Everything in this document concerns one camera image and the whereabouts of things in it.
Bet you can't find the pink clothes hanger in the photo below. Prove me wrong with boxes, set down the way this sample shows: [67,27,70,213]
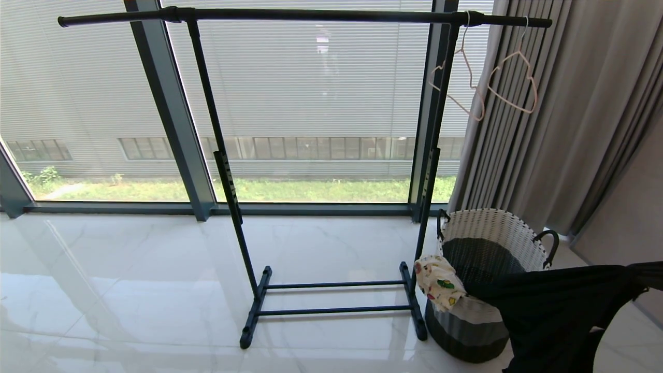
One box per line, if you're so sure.
[428,11,486,122]
[487,16,539,114]

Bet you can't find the black garment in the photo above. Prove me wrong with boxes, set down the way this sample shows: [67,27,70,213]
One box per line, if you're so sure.
[466,262,663,373]

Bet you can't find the white laundry basket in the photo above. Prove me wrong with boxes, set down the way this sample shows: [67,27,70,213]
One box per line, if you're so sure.
[425,208,560,363]

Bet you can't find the black clothes rack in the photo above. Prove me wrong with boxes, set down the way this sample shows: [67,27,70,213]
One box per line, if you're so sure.
[57,6,553,350]

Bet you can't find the cream printed garment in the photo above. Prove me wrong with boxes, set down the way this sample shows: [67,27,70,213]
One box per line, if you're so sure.
[414,254,468,312]

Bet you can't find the window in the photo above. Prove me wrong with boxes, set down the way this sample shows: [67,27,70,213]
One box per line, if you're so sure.
[0,0,495,222]

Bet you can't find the beige curtain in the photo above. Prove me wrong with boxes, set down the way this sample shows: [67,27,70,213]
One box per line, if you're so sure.
[448,0,663,239]

